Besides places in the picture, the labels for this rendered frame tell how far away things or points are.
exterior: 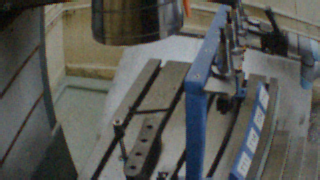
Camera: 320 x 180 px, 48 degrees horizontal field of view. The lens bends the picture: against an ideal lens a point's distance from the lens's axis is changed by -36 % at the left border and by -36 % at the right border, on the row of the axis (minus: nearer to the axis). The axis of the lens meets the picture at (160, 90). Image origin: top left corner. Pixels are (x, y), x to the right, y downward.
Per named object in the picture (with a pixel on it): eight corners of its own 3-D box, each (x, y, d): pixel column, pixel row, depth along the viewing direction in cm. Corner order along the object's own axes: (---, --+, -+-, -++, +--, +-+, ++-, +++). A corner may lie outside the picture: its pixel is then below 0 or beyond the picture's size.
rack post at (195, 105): (213, 179, 123) (221, 86, 107) (207, 190, 119) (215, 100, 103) (178, 177, 126) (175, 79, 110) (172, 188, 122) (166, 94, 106)
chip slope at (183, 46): (308, 104, 193) (312, 59, 179) (292, 201, 138) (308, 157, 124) (135, 81, 219) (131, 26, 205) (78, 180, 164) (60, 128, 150)
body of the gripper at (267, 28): (259, 52, 134) (288, 60, 131) (258, 27, 130) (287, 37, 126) (260, 41, 140) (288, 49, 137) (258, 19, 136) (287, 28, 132)
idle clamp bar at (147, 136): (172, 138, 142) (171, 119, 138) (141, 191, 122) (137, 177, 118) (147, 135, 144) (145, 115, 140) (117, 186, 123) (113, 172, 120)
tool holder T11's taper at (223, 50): (220, 60, 110) (217, 34, 107) (236, 65, 108) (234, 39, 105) (212, 70, 107) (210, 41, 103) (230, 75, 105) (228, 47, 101)
